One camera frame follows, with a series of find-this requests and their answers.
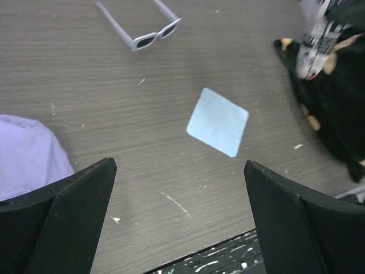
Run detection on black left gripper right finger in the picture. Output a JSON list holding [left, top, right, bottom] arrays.
[[244, 160, 364, 273]]

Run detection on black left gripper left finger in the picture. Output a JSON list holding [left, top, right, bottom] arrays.
[[1, 158, 117, 273]]

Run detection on flag print glasses case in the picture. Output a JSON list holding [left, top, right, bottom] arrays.
[[296, 0, 350, 80]]

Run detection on white rectangular sunglasses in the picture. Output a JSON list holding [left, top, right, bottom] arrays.
[[96, 0, 181, 52]]

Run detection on lavender crumpled cloth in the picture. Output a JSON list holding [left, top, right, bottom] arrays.
[[1, 114, 74, 201]]

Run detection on black floral plush blanket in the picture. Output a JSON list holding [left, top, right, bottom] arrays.
[[273, 1, 364, 182]]

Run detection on light blue cleaning cloth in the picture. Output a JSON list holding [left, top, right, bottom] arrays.
[[186, 88, 249, 158]]

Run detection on black paint-splattered base plate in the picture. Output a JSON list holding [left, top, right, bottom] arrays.
[[149, 229, 266, 274]]

